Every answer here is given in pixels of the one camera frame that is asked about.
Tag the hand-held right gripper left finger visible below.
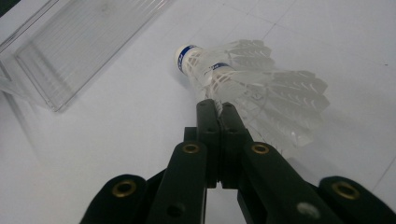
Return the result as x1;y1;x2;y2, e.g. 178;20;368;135
146;99;222;224

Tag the white shuttlecock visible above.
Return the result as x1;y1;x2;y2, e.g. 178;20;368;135
174;39;276;104
204;62;331;157

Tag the clear plastic container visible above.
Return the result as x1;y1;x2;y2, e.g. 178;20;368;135
0;0;176;112

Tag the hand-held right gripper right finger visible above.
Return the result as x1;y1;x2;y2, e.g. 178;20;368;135
219;102;344;224

